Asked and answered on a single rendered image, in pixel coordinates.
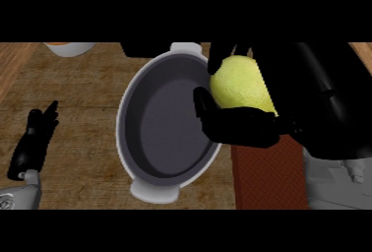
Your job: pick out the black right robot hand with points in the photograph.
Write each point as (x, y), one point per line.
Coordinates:
(243, 128)

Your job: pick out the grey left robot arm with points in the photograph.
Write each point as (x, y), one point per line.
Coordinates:
(20, 197)

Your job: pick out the tan woven placemat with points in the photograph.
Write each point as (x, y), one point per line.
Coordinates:
(88, 138)

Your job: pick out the yellow lemon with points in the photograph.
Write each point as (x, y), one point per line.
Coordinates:
(240, 85)

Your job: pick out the white cup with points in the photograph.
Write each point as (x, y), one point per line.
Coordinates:
(73, 49)

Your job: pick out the black box-shaped object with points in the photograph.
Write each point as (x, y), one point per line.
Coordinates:
(145, 49)

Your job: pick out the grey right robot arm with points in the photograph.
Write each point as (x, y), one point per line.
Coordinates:
(334, 108)

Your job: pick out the white oval pot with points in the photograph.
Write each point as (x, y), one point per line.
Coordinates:
(167, 128)

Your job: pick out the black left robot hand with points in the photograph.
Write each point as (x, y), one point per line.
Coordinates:
(30, 147)

